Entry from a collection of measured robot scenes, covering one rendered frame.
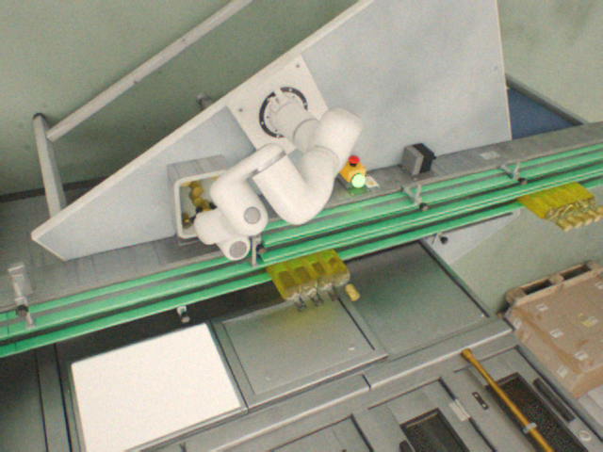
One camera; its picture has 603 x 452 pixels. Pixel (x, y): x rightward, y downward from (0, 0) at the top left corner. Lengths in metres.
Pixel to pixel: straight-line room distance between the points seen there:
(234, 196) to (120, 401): 0.74
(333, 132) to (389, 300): 0.88
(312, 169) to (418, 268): 1.04
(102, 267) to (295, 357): 0.64
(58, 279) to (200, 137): 0.58
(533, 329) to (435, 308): 3.42
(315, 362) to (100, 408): 0.62
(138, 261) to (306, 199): 0.76
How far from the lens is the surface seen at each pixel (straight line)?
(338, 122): 1.15
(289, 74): 1.49
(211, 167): 1.53
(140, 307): 1.64
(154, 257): 1.65
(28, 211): 2.27
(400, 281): 1.96
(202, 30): 2.02
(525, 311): 5.37
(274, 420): 1.51
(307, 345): 1.65
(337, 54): 1.60
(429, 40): 1.79
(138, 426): 1.52
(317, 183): 1.04
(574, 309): 5.65
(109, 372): 1.63
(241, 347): 1.63
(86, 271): 1.65
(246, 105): 1.47
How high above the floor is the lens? 2.01
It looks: 42 degrees down
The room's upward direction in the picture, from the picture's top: 144 degrees clockwise
